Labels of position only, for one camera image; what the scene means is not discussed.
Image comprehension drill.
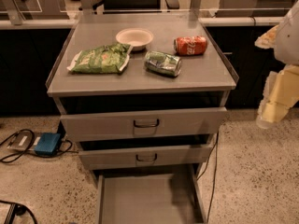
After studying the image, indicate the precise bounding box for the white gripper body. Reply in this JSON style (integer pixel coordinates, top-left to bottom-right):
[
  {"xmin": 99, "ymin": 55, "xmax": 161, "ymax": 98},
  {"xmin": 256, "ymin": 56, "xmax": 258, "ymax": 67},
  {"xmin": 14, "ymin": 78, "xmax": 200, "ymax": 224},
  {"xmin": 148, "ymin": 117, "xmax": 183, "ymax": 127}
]
[{"xmin": 274, "ymin": 1, "xmax": 299, "ymax": 65}]

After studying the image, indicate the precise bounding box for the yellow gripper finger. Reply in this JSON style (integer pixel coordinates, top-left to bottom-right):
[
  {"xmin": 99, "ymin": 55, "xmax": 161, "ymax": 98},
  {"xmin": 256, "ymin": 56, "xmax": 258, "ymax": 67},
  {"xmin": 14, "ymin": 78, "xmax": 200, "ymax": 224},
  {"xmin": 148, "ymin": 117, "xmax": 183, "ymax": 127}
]
[
  {"xmin": 256, "ymin": 65, "xmax": 299, "ymax": 129},
  {"xmin": 254, "ymin": 25, "xmax": 278, "ymax": 49}
]

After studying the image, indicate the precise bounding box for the red cola can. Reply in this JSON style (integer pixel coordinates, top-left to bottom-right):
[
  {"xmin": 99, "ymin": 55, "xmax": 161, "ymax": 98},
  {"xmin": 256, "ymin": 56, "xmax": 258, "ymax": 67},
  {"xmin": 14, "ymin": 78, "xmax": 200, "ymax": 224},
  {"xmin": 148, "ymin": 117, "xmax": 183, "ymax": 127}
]
[{"xmin": 174, "ymin": 35, "xmax": 207, "ymax": 56}]

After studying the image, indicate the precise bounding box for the grey metal drawer cabinet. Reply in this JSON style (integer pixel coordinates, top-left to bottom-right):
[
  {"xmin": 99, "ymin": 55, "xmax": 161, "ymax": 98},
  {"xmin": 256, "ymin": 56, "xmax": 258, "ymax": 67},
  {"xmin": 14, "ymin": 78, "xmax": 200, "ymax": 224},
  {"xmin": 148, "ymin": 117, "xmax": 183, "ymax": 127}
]
[{"xmin": 47, "ymin": 12, "xmax": 238, "ymax": 224}]

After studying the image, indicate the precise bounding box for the grey bottom drawer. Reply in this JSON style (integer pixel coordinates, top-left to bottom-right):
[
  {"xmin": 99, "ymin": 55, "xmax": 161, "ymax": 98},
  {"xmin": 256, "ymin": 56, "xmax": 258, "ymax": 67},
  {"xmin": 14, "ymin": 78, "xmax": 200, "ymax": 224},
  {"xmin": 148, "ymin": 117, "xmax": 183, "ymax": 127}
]
[{"xmin": 95, "ymin": 171, "xmax": 206, "ymax": 224}]

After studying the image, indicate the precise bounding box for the grey drawer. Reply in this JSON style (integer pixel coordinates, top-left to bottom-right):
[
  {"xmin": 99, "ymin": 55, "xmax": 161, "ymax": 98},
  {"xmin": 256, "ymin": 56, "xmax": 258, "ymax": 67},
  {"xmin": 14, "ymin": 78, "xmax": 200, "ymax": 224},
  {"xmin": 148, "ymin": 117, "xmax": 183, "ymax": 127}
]
[
  {"xmin": 95, "ymin": 171, "xmax": 206, "ymax": 224},
  {"xmin": 78, "ymin": 145, "xmax": 212, "ymax": 170},
  {"xmin": 61, "ymin": 107, "xmax": 227, "ymax": 142}
]

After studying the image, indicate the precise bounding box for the grey middle drawer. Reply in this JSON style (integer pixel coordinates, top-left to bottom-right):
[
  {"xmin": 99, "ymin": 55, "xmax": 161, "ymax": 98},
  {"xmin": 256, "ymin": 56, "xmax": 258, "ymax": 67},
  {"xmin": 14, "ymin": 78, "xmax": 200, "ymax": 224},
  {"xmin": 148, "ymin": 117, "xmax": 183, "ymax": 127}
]
[{"xmin": 78, "ymin": 145, "xmax": 212, "ymax": 170}]

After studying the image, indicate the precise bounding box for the grey top drawer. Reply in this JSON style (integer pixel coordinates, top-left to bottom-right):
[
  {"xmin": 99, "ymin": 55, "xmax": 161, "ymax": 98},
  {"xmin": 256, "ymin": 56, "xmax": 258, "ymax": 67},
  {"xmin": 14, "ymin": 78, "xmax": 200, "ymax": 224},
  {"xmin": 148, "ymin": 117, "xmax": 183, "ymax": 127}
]
[{"xmin": 61, "ymin": 107, "xmax": 227, "ymax": 142}]

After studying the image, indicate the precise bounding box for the white paper bowl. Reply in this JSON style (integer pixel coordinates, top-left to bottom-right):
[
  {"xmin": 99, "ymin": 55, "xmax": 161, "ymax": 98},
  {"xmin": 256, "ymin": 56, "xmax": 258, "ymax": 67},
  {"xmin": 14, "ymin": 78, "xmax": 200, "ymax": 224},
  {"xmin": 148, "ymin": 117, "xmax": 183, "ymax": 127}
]
[{"xmin": 116, "ymin": 28, "xmax": 153, "ymax": 51}]

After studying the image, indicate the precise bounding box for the green chip bag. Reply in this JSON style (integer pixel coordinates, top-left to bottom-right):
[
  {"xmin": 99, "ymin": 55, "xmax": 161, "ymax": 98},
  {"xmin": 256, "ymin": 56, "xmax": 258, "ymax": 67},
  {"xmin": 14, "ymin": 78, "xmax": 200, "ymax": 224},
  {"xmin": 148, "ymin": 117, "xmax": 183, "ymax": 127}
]
[{"xmin": 67, "ymin": 43, "xmax": 133, "ymax": 74}]

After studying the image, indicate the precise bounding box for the blue electronics box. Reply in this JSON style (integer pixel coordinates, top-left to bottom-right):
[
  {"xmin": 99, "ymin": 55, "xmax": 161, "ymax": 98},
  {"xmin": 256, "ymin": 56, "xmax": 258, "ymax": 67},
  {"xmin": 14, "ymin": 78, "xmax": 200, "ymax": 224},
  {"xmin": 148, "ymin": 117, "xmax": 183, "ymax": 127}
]
[{"xmin": 34, "ymin": 133, "xmax": 61, "ymax": 156}]

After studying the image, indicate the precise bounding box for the grey flat device on floor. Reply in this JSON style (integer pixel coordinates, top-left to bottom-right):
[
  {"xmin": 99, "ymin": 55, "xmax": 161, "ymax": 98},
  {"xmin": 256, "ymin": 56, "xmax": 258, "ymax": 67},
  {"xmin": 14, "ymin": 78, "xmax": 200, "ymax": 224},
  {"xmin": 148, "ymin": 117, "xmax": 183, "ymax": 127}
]
[{"xmin": 7, "ymin": 132, "xmax": 41, "ymax": 151}]

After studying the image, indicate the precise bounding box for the black object bottom left corner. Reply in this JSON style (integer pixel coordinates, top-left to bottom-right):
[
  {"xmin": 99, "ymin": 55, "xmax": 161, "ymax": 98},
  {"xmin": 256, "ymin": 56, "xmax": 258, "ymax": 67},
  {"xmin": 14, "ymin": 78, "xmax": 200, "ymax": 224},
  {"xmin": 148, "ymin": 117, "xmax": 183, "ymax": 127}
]
[{"xmin": 0, "ymin": 200, "xmax": 38, "ymax": 224}]

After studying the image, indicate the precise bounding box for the black cable beside cabinet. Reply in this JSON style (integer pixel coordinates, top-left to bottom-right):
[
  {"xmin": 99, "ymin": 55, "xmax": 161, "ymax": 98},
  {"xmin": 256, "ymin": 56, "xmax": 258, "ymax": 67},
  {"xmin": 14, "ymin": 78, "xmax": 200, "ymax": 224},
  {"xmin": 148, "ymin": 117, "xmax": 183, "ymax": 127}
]
[{"xmin": 195, "ymin": 131, "xmax": 220, "ymax": 224}]

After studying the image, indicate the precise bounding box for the black cable on floor left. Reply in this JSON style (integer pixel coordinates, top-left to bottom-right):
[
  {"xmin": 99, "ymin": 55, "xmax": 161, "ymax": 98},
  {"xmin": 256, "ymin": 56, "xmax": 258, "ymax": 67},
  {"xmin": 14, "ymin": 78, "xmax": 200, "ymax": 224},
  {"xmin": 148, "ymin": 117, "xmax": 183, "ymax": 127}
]
[{"xmin": 0, "ymin": 128, "xmax": 78, "ymax": 164}]

